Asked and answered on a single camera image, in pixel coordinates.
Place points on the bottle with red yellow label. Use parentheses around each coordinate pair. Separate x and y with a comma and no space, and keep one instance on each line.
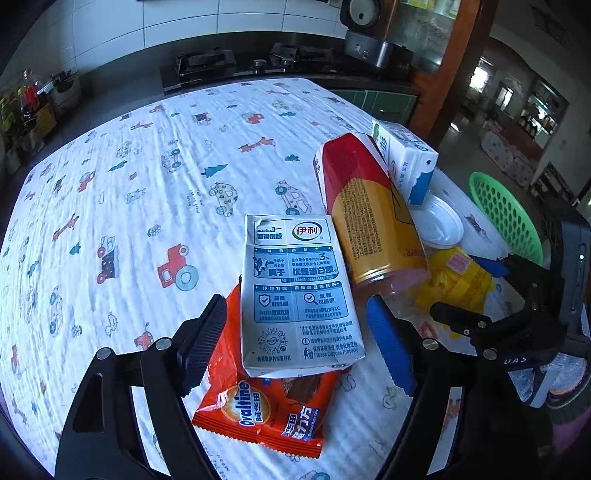
(369,212)

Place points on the green plastic basket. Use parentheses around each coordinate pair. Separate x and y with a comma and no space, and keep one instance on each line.
(508,217)

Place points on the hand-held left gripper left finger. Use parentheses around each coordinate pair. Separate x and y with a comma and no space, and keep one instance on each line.
(203,337)

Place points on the blue white milk carton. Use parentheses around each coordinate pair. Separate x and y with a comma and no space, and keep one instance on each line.
(411,161)

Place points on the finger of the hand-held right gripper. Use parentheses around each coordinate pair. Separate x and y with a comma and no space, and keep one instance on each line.
(489,266)
(457,316)

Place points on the white plastic lid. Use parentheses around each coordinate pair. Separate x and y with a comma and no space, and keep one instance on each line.
(438,224)

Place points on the printed white tablecloth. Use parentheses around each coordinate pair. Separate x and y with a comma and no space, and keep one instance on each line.
(138,207)

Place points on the orange red snack wrapper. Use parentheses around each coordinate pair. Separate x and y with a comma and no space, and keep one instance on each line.
(263,415)

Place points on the black rice cooker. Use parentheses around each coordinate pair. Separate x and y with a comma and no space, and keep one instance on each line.
(374,37)

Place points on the yellow wrapper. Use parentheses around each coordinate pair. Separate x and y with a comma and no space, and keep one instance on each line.
(455,281)

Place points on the grey white milk carton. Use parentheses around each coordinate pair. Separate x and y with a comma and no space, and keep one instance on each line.
(300,295)

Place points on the cluster of seasoning bottles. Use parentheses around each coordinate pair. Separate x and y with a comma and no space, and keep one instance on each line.
(32,110)

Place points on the green kitchen cabinet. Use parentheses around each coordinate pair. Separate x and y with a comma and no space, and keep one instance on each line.
(378,104)

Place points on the black gas stove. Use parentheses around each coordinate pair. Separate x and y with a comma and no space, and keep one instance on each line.
(240,64)

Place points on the shoe rack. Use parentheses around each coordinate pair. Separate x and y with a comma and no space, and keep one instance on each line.
(554,182)

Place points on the wooden glass door cabinet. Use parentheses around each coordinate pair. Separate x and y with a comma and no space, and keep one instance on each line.
(452,46)

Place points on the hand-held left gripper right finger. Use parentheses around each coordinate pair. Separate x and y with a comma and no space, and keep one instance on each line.
(390,346)

